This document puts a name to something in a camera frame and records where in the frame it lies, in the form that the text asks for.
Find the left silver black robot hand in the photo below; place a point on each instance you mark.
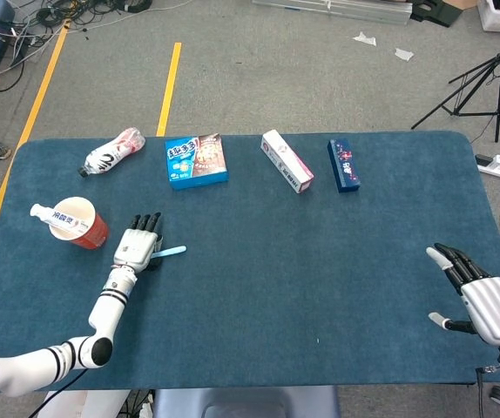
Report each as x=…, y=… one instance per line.
x=137, y=248

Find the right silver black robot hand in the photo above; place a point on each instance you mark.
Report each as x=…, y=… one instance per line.
x=494, y=309

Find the light blue toothbrush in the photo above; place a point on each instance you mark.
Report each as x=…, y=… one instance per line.
x=173, y=251

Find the red paper cup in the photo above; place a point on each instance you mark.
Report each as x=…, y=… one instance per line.
x=95, y=235

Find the white toothpaste tube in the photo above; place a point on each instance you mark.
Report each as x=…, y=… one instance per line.
x=58, y=217

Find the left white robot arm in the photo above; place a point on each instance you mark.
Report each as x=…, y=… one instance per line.
x=106, y=305

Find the white pink toothpaste box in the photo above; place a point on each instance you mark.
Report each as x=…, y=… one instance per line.
x=287, y=161

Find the plastic bottle white red label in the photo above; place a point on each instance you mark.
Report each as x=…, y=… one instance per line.
x=110, y=154

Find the blue cookie box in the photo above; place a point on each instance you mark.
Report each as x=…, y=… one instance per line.
x=195, y=161

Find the blue table mat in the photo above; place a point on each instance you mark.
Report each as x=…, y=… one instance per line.
x=298, y=283

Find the white robot body panel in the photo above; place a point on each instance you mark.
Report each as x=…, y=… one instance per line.
x=80, y=405

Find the dark blue narrow box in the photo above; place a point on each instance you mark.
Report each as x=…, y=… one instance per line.
x=344, y=165

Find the crumpled white paper scrap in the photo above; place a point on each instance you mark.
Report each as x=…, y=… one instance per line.
x=403, y=54
x=365, y=39

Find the black foam pieces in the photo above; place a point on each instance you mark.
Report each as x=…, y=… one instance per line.
x=437, y=13

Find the flat brown cardboard piece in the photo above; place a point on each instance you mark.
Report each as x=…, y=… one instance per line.
x=461, y=3

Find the aluminium profile rails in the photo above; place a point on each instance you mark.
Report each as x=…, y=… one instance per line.
x=341, y=11

